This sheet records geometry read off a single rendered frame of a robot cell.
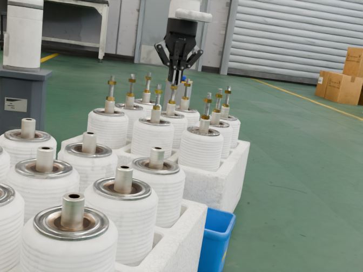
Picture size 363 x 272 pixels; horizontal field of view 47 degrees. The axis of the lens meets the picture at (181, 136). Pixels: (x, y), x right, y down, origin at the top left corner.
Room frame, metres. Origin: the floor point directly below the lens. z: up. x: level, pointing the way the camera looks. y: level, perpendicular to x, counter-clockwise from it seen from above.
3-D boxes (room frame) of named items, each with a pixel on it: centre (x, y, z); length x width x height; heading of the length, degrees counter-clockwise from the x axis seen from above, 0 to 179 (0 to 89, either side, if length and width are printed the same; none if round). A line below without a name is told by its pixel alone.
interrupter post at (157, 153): (0.62, 0.03, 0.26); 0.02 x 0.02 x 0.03
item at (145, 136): (0.95, 0.07, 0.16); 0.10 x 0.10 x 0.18
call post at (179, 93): (1.37, 0.03, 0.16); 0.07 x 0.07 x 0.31; 75
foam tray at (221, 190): (1.07, 0.04, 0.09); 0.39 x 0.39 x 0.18; 75
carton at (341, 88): (4.65, -1.69, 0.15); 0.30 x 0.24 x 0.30; 9
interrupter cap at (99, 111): (0.98, 0.18, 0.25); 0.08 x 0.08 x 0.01
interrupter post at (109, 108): (0.98, 0.18, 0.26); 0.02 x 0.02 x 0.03
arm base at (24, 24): (1.19, 0.47, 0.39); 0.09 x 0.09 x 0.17; 10
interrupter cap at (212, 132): (0.92, -0.05, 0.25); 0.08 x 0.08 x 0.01
